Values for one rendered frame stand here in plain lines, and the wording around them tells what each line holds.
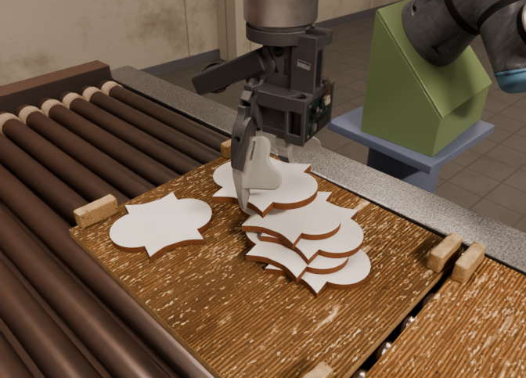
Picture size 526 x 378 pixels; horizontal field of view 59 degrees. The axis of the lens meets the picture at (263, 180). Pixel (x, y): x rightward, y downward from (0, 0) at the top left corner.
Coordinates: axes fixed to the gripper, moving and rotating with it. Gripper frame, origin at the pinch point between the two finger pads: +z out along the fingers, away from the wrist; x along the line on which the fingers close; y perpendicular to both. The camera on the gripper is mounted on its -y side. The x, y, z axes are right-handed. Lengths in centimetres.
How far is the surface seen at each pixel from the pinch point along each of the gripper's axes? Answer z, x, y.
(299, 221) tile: 4.2, -0.2, 5.6
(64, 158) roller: 10.1, 0.4, -42.3
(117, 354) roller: 10.3, -23.7, -3.7
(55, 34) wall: 56, 149, -253
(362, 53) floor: 101, 352, -115
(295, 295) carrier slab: 8.6, -7.7, 9.3
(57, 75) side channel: 7, 22, -71
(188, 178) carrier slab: 8.5, 5.1, -17.4
